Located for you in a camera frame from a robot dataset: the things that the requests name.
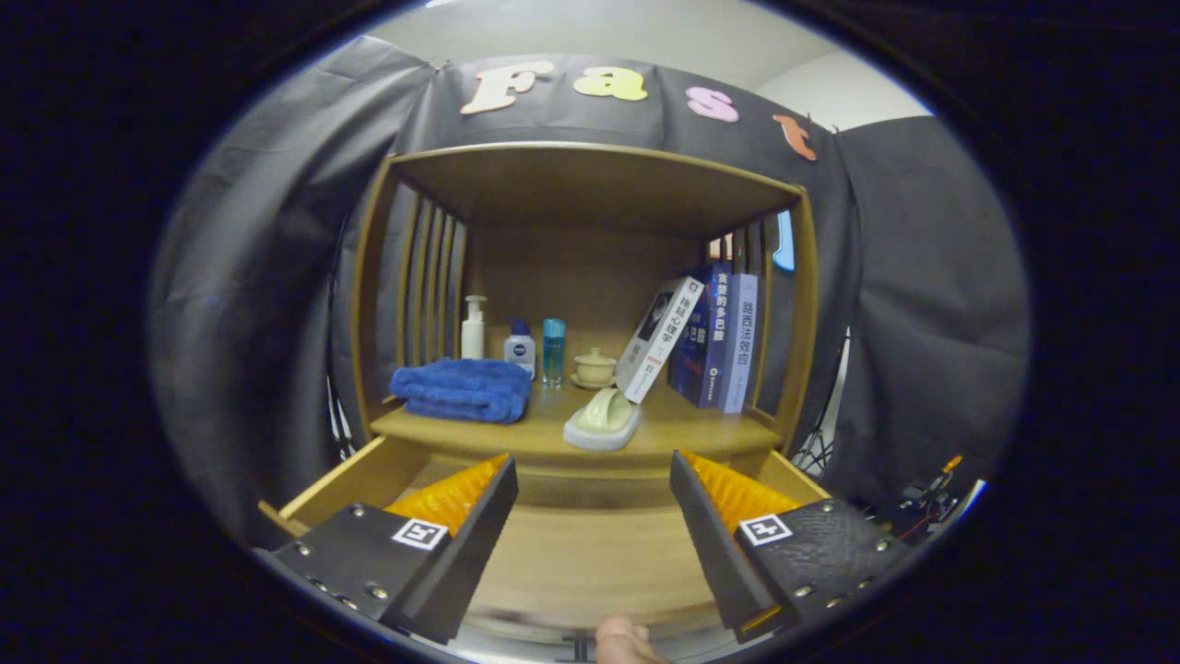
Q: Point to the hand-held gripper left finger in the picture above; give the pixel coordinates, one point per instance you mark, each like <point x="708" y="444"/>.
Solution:
<point x="470" y="563"/>

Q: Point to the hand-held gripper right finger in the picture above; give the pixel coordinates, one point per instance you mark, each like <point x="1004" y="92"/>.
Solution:
<point x="710" y="544"/>

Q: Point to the wooden drawer with black knob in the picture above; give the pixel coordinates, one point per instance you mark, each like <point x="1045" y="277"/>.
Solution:
<point x="581" y="553"/>

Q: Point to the green scrub brush with sponge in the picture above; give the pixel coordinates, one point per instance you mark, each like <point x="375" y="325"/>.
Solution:
<point x="604" y="415"/>

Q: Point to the wooden countertop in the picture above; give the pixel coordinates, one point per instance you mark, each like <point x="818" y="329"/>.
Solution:
<point x="673" y="429"/>

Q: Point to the wooden cabinet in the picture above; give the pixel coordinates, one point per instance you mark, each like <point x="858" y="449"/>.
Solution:
<point x="590" y="184"/>

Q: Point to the folded blue towel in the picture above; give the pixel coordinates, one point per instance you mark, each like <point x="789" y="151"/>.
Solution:
<point x="461" y="392"/>

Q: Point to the dark blue book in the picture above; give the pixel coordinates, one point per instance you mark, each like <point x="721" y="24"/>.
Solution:
<point x="710" y="341"/>

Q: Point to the pale lavender book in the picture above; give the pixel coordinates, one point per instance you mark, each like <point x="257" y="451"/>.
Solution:
<point x="742" y="341"/>

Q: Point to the white book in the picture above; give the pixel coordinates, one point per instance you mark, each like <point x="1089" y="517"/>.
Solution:
<point x="659" y="341"/>

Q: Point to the beige lidded teacup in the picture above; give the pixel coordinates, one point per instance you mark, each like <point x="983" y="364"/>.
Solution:
<point x="595" y="369"/>

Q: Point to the white bottle with blue cap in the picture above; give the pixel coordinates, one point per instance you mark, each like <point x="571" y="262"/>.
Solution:
<point x="520" y="350"/>

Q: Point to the white pump bottle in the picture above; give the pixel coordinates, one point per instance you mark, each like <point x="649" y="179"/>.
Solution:
<point x="473" y="337"/>

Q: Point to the clear blue bottle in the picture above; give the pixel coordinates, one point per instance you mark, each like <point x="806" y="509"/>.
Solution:
<point x="553" y="350"/>

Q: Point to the dark device with orange part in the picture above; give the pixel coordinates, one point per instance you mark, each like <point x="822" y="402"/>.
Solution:
<point x="931" y="489"/>

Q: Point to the black backdrop cloth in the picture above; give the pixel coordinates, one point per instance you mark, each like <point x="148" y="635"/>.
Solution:
<point x="258" y="277"/>

